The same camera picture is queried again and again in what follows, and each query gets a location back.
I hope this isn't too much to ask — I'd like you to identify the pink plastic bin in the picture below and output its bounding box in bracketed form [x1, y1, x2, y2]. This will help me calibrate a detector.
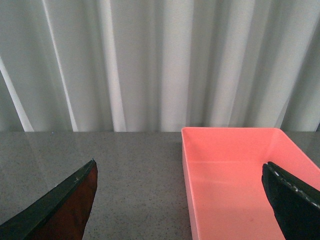
[181, 127, 320, 240]

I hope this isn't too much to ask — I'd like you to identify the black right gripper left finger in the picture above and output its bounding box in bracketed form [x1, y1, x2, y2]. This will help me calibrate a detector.
[0, 160, 98, 240]

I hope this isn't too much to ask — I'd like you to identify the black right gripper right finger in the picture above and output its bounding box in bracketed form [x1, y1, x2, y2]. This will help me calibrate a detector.
[261, 161, 320, 240]

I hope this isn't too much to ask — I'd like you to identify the white pleated curtain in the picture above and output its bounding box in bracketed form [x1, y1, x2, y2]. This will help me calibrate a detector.
[0, 0, 320, 132]

